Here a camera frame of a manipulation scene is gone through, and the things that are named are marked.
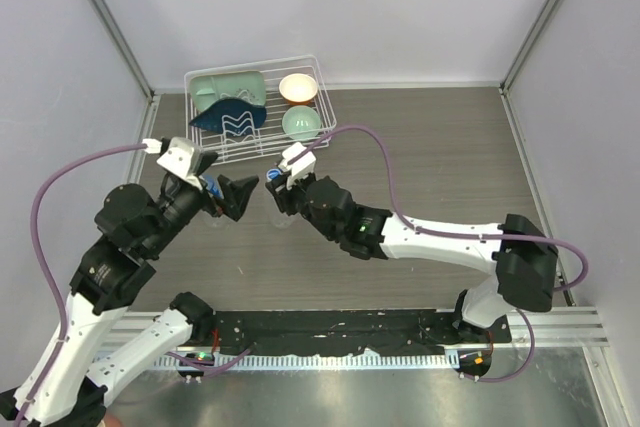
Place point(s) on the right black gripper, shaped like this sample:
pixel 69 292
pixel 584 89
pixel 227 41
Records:
pixel 284 196

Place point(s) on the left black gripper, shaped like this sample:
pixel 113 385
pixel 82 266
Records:
pixel 236 198

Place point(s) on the blue label water bottle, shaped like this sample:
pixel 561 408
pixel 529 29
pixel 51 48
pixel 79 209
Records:
pixel 214 189

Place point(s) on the clear unlabelled plastic bottle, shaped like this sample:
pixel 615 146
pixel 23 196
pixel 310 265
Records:
pixel 281 220

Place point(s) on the white bottle cap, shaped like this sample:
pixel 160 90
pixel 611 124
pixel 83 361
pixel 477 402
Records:
pixel 272 174

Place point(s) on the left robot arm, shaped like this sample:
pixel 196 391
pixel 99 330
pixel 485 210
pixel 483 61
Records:
pixel 68 387

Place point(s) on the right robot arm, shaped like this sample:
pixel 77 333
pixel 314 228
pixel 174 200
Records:
pixel 519 263

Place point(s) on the dark blue leaf plate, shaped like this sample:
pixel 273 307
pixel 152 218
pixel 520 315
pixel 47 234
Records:
pixel 231 117

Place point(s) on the light green bowl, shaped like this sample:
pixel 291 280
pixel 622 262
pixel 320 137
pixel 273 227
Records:
pixel 301 123

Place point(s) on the light green divided plate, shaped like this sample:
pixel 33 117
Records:
pixel 205 90

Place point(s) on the orange white bowl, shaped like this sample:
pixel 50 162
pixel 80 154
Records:
pixel 298 88

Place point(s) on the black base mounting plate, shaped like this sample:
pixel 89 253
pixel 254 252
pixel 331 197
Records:
pixel 339 333

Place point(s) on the pink cup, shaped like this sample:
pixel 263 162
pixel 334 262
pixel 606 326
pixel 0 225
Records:
pixel 111 421

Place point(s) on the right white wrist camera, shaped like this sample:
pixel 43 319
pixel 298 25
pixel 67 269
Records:
pixel 297 163

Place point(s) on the white wire dish rack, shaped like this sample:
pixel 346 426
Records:
pixel 270 138

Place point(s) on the white slotted cable duct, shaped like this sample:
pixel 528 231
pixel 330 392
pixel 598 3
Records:
pixel 369 360

